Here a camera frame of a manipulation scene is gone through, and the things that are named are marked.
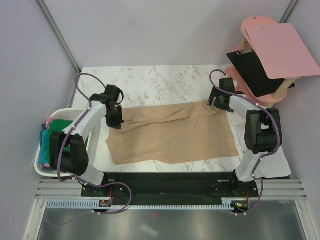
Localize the beige t shirt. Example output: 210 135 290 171
106 100 239 165

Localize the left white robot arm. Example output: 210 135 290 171
48 85 124 197

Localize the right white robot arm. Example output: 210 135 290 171
207 78 291 197

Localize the pink two-tier side table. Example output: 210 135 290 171
225 16 288 108

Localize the black clipboard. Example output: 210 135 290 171
226 48 285 98

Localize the green t shirt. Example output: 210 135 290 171
42 119 73 153

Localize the pink paper sheet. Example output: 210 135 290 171
246 23 320 80

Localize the blue t shirt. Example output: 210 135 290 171
38 129 49 165

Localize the white paper sheet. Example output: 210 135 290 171
234 122 292 180

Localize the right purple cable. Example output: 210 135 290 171
209 69 281 181

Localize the purple cable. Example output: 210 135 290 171
56 73 108 183
209 69 281 181

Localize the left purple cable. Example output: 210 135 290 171
56 73 108 183

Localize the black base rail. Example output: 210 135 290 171
81 172 259 205

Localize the white slotted cable duct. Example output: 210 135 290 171
46 199 250 210

